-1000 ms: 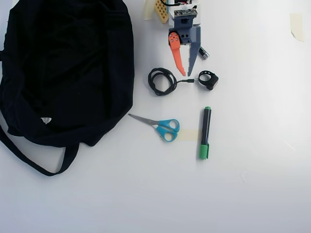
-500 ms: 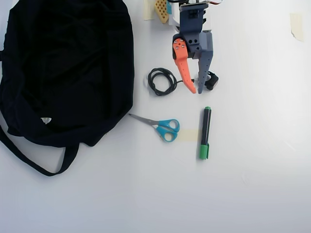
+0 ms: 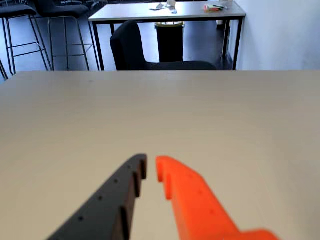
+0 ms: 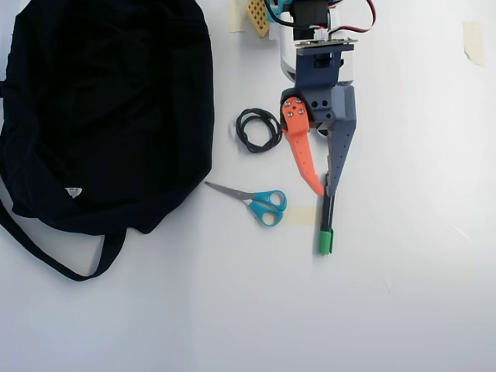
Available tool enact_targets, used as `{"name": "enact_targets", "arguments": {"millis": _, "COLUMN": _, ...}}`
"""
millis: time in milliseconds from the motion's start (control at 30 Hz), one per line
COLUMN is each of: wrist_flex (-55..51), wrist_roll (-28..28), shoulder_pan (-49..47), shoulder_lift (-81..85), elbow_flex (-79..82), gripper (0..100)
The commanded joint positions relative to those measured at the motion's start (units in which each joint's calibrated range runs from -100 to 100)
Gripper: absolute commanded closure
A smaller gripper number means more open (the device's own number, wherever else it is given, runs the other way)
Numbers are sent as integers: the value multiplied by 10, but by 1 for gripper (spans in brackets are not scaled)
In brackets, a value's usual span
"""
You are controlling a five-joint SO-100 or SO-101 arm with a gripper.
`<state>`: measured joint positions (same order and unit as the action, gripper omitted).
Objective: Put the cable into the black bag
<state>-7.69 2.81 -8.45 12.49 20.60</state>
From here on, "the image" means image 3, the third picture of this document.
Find white papers pile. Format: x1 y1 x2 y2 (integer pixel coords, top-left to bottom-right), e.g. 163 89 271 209
149 0 179 15

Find black waste bin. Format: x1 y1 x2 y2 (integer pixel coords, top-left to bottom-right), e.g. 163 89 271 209
154 21 186 64

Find black upholstered chair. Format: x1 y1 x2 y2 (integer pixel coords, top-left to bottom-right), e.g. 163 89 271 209
109 20 217 72

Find orange green small items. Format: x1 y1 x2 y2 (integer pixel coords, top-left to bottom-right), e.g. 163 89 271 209
203 2 226 13

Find black metal bar stool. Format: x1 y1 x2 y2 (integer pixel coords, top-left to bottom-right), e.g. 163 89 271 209
0 4 54 76
34 0 101 72

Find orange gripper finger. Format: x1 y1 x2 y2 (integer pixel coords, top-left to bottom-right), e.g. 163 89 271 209
154 155 281 240

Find grey table black frame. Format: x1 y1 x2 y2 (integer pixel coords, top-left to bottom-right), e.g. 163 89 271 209
88 0 247 72

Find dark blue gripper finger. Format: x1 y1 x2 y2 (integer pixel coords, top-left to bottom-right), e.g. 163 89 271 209
46 153 148 240

